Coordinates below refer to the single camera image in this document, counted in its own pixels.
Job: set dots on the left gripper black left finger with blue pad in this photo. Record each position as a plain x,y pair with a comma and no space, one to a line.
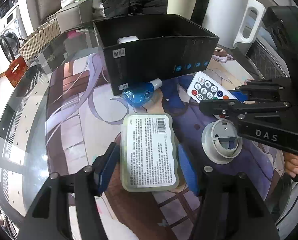
48,215

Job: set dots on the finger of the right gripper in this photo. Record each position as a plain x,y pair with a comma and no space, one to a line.
265,90
236,108

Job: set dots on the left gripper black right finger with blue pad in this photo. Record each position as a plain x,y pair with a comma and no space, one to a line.
230,206

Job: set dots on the grey tumbler lid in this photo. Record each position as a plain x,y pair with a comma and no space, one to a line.
220,142

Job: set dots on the white remote control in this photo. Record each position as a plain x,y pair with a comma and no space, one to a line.
203,87

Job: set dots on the blue round bottle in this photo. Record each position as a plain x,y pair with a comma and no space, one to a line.
141,93

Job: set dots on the white charger plug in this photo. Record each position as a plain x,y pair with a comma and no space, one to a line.
127,39

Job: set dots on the right hand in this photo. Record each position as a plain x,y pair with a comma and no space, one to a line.
291,164

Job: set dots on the white electric kettle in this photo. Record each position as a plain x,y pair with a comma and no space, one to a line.
227,20

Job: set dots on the anime print desk mat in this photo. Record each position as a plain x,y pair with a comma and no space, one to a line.
149,193

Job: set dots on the black cardboard box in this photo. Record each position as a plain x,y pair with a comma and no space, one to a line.
169,46

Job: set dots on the cream tumbler cup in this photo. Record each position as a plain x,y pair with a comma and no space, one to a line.
182,8

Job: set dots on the red gift bag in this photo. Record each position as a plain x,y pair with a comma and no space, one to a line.
16,71

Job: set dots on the woven laundry basket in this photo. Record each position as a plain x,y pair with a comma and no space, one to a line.
41,37

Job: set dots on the white washing machine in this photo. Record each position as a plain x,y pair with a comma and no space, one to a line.
12,35

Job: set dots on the grey sofa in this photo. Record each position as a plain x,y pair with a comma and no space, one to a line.
68,17

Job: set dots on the black microwave oven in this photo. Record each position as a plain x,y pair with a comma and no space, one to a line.
6,6

